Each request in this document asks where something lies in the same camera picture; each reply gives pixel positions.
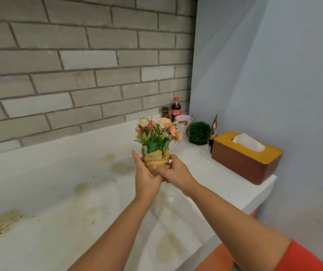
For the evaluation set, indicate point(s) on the person's left hand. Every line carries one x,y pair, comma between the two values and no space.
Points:
146,183

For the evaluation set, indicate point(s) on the person's right hand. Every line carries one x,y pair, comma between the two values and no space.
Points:
178,177

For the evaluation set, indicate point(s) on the artificial flowers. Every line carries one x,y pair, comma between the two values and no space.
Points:
155,138

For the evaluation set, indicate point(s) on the dark and yellow snack packet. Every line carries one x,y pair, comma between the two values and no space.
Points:
213,129

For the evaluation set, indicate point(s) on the brown tissue box yellow lid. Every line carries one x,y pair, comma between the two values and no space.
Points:
240,163

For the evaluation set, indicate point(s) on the brown spice jar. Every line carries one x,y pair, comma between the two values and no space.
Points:
165,112

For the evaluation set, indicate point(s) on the cola bottle with red cap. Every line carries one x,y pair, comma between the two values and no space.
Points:
176,108

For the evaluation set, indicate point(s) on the person's left forearm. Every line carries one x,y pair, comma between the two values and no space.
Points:
119,237

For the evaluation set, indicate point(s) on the person's right forearm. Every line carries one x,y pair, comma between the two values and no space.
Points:
240,231

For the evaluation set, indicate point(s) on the white countertop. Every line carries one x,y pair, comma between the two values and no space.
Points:
51,194

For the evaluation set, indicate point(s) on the red sleeve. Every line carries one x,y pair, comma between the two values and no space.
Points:
302,259

